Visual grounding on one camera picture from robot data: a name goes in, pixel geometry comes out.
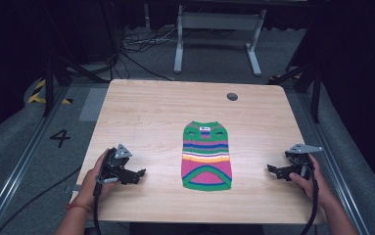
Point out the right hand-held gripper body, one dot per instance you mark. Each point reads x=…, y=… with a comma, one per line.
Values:
x=297, y=161

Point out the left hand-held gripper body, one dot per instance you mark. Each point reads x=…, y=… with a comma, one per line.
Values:
x=116, y=161

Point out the striped knitted pet sweater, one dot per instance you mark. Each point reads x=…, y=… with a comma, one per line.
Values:
x=206, y=156

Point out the person's right hand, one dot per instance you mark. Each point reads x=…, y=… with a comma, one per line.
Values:
x=309, y=184

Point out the person's left hand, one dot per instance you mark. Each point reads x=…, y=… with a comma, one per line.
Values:
x=95, y=178

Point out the black metal stand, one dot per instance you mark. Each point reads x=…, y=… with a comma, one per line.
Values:
x=305, y=81
x=64, y=71

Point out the grey table grommet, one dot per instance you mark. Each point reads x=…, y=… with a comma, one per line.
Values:
x=232, y=96

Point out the yellow black hazard tape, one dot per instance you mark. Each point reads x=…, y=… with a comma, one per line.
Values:
x=41, y=94

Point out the aluminium floor rail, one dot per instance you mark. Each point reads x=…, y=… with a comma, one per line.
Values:
x=18, y=166
x=335, y=156

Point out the grey metal table frame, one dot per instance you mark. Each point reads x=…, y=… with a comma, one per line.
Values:
x=217, y=32

